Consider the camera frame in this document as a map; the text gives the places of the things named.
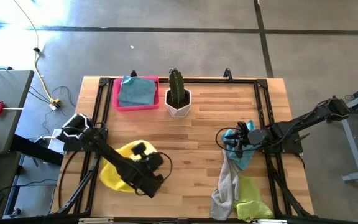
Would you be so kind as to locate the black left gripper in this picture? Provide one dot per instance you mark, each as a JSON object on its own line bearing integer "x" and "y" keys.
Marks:
{"x": 152, "y": 161}

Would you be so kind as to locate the teal microfiber towel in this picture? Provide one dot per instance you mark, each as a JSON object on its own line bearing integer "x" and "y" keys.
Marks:
{"x": 137, "y": 91}

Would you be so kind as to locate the grey microfiber towel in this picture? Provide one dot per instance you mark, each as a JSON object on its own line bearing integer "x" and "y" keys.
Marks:
{"x": 225, "y": 193}

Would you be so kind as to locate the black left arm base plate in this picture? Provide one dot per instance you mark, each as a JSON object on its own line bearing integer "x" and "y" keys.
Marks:
{"x": 73, "y": 147}

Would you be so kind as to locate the black flat bar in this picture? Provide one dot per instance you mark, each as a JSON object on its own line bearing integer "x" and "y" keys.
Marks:
{"x": 33, "y": 149}

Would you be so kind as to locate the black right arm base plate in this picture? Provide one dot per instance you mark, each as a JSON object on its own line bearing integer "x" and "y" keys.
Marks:
{"x": 292, "y": 146}

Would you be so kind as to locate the light blue microfiber towel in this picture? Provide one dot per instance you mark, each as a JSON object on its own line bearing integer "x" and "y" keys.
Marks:
{"x": 244, "y": 161}

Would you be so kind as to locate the black table clamp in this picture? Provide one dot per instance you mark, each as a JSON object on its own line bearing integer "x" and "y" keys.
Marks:
{"x": 227, "y": 74}
{"x": 133, "y": 73}

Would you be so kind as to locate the silver metal bracket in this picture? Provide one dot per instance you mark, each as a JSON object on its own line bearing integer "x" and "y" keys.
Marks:
{"x": 269, "y": 221}
{"x": 96, "y": 220}

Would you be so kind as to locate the grey metal table frame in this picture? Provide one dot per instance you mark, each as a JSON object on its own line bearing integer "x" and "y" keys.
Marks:
{"x": 353, "y": 146}

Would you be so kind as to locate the white power supply box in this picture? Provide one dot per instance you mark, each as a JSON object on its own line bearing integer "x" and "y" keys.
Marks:
{"x": 53, "y": 144}

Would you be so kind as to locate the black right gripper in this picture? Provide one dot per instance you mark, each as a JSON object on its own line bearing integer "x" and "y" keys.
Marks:
{"x": 258, "y": 137}

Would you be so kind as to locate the dark grey side table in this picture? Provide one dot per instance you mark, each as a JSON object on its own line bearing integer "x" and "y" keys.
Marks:
{"x": 8, "y": 90}

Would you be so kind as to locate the lime green microfiber towel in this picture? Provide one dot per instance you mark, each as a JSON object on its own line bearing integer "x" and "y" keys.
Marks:
{"x": 250, "y": 202}

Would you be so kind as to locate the yellow microfiber towel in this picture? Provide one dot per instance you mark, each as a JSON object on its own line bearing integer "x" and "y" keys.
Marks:
{"x": 110, "y": 177}

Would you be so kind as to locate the pink plastic bin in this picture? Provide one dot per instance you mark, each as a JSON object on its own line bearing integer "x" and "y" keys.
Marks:
{"x": 135, "y": 108}

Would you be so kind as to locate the white hexagonal plant pot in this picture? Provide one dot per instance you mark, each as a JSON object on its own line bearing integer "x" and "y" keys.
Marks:
{"x": 179, "y": 112}

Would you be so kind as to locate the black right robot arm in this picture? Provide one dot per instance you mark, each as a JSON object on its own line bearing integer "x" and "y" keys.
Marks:
{"x": 306, "y": 123}

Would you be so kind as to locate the green cactus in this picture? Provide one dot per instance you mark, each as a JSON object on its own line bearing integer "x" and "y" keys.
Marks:
{"x": 176, "y": 87}

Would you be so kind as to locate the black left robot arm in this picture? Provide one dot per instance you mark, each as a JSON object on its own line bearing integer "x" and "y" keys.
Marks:
{"x": 117, "y": 161}

